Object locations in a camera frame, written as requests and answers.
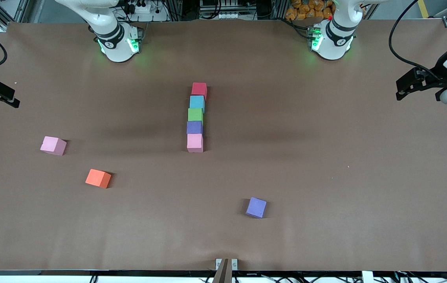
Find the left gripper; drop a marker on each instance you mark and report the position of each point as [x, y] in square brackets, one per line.
[440, 74]

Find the green foam block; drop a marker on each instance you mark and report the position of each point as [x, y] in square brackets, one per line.
[195, 115]

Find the cyan foam block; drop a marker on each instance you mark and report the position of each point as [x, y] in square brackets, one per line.
[197, 103]

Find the purple foam block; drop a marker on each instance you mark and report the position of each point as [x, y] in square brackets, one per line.
[194, 128]
[256, 207]

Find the red foam block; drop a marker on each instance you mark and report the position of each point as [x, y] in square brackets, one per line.
[199, 89]

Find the pink foam block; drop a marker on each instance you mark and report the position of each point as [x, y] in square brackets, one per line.
[53, 145]
[195, 142]

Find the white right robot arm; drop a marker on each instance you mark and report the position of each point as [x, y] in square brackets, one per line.
[115, 35]

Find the orange objects pile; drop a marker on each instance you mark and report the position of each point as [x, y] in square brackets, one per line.
[308, 10]

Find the orange foam block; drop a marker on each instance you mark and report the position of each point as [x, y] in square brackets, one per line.
[98, 178]

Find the white power strip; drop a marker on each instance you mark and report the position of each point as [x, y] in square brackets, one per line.
[143, 7]

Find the white label tag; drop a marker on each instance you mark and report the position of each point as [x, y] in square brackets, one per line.
[367, 277]

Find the grey electronics rack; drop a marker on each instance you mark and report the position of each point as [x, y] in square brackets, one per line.
[219, 10]

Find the small metal edge bracket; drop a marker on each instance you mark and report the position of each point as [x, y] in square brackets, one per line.
[218, 264]

